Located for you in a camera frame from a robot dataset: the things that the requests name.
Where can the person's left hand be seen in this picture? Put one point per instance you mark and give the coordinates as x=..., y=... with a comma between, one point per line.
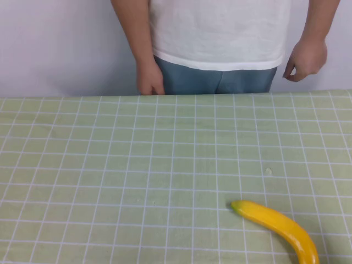
x=308, y=57

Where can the person's right hand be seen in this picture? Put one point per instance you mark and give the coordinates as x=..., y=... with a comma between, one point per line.
x=149, y=77

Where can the yellow plastic banana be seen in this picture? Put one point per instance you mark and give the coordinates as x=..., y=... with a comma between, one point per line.
x=277, y=221

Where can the person's left forearm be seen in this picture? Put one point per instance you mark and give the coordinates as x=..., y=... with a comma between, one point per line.
x=321, y=19

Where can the person's right forearm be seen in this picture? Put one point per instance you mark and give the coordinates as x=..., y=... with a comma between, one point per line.
x=133, y=27

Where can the blue jeans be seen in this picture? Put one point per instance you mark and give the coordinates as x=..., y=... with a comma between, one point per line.
x=198, y=81

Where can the white t-shirt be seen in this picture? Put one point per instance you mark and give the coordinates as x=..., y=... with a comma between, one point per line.
x=220, y=30

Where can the green checked tablecloth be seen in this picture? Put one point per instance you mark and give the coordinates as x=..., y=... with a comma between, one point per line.
x=137, y=165

